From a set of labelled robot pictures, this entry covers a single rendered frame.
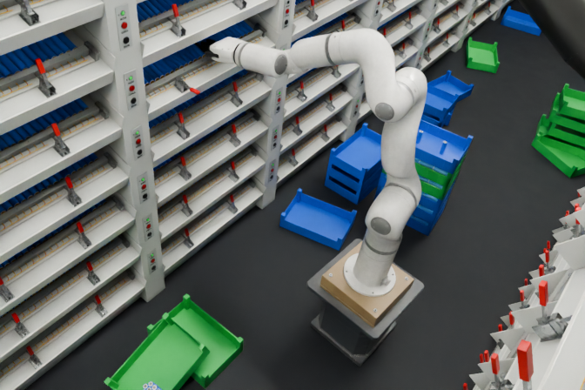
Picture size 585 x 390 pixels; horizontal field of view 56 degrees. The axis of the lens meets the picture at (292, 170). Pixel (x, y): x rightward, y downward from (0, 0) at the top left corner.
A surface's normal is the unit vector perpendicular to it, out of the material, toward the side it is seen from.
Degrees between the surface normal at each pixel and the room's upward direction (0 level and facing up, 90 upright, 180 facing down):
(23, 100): 18
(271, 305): 0
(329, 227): 0
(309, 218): 0
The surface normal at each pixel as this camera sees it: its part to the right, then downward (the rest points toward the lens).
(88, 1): 0.33, -0.55
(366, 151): 0.10, -0.73
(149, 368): -0.11, -0.54
